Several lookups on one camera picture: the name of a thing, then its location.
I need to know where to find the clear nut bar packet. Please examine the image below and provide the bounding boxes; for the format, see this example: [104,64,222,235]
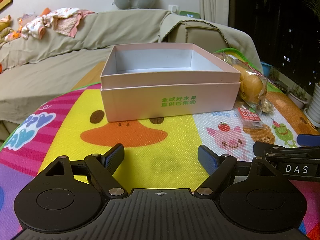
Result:
[257,99,276,114]

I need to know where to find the pink floral clothes pile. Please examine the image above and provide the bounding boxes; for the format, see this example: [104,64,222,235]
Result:
[21,8,97,40]

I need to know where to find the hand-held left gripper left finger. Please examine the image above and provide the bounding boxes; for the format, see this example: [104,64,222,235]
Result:
[37,144,127,199]

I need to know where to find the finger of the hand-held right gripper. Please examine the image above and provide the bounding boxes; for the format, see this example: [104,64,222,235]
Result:
[297,134,320,147]
[252,141,320,157]

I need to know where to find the blue plastic basin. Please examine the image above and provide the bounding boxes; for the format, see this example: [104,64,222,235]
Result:
[260,62,273,77]

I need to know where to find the small white planter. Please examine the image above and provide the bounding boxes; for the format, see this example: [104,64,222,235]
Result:
[287,90,308,109]

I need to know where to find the bread bun clear packet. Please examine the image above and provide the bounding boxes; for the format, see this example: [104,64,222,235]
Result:
[231,55,268,110]

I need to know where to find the red snack packet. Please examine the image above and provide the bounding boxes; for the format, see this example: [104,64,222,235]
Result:
[236,106,262,130]

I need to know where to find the dark glass door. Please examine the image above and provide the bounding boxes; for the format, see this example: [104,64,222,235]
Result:
[229,0,320,90]

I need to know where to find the beige covered sofa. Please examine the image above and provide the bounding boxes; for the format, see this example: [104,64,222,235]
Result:
[0,9,228,140]

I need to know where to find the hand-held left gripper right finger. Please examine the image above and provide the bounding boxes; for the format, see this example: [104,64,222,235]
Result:
[194,144,278,198]

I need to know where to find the white ribbed flower pot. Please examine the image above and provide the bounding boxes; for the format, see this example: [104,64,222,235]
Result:
[303,82,320,128]

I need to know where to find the colourful cartoon play mat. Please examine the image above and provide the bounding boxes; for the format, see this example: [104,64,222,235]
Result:
[0,47,320,240]

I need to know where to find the pink cardboard box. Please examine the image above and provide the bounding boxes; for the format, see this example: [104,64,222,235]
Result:
[101,43,241,123]

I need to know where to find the pale pastry clear packet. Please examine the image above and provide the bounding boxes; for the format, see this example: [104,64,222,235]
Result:
[214,51,240,67]

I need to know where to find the yellow plush toy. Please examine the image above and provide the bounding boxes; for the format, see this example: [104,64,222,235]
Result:
[0,20,14,43]

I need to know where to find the beige fringed blanket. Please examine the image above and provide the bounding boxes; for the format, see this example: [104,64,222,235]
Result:
[159,12,264,74]

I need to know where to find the white curtain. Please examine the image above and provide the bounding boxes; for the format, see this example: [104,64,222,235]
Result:
[199,0,232,27]

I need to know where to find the green digital clock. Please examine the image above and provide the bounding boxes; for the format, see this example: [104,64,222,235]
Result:
[180,10,200,20]

